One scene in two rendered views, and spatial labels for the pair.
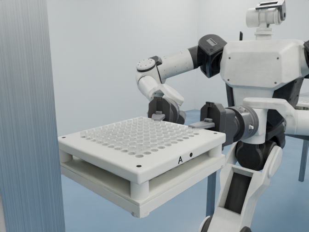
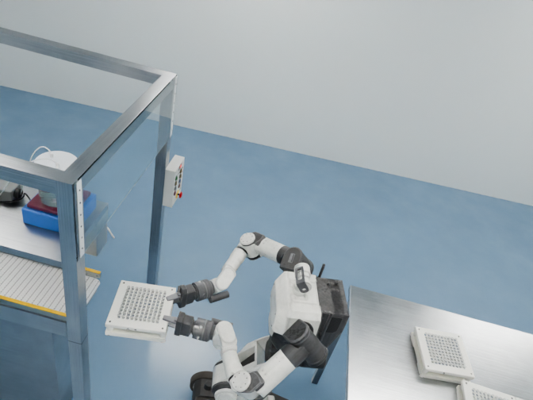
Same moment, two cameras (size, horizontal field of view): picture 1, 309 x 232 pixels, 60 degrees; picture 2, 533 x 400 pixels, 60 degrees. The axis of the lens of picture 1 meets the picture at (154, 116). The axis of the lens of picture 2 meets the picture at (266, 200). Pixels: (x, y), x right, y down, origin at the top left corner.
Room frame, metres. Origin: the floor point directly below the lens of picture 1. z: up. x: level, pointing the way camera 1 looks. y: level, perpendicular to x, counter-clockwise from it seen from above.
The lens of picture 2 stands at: (-0.20, -1.08, 2.69)
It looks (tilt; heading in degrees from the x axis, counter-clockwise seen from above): 36 degrees down; 40
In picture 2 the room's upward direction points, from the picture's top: 14 degrees clockwise
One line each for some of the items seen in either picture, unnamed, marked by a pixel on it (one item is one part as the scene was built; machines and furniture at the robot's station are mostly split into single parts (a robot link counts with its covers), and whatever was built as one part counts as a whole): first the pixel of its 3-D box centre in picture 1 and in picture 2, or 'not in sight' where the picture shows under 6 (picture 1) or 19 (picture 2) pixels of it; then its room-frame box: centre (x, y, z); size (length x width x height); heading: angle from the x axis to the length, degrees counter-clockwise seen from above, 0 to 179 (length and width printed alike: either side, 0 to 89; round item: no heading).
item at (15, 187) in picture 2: not in sight; (8, 191); (0.21, 0.59, 1.41); 0.10 x 0.07 x 0.06; 128
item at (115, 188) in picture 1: (140, 162); (142, 313); (0.51, 0.03, 1.03); 0.24 x 0.24 x 0.02; 47
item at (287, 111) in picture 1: (267, 115); (225, 340); (0.70, -0.31, 1.08); 0.13 x 0.07 x 0.09; 68
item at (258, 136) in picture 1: (244, 122); (217, 332); (0.71, -0.25, 1.06); 0.11 x 0.11 x 0.11; 41
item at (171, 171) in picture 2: not in sight; (173, 181); (1.12, 0.73, 1.08); 0.17 x 0.06 x 0.26; 38
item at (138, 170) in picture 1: (140, 140); (142, 306); (0.51, 0.03, 1.07); 0.25 x 0.24 x 0.02; 47
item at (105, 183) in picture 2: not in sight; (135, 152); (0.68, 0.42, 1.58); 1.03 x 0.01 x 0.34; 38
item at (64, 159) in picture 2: not in sight; (58, 178); (0.34, 0.40, 1.56); 0.15 x 0.15 x 0.19
